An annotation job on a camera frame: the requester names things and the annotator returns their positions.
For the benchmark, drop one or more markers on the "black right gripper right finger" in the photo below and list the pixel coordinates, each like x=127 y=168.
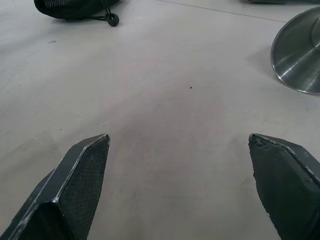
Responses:
x=285 y=190

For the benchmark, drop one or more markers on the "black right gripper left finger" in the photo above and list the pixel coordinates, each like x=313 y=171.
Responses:
x=72 y=185

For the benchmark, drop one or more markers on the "black mesh drawstring bag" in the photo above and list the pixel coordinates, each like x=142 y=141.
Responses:
x=72 y=8

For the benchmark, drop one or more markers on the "stainless steel bowl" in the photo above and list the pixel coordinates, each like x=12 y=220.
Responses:
x=297 y=55

